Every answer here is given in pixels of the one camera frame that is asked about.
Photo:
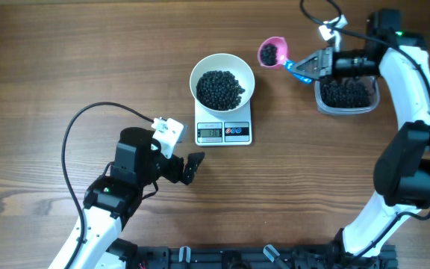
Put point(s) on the pink scoop blue handle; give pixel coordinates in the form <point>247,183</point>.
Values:
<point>282,57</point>

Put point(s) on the white bowl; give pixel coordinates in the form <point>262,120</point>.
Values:
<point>225,62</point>

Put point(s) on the black beans in bowl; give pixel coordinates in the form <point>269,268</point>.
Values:
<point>219,90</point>

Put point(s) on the black beans in scoop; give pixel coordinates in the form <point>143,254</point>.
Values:
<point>268,55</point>

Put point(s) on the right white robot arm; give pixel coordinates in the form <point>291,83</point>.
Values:
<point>402,173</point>

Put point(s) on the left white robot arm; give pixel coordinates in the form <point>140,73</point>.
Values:
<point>111,200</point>

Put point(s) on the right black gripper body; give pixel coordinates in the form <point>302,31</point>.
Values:
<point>349,63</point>

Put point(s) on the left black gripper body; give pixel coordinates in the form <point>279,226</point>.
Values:
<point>170,169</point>

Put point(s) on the white digital kitchen scale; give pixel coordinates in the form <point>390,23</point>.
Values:
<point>223,128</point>

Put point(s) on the black beans in container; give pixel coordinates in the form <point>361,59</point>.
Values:
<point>348,94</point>

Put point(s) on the clear plastic bean container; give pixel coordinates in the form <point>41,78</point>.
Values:
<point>372,86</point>

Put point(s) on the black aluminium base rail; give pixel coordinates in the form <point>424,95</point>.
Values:
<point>299,257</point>

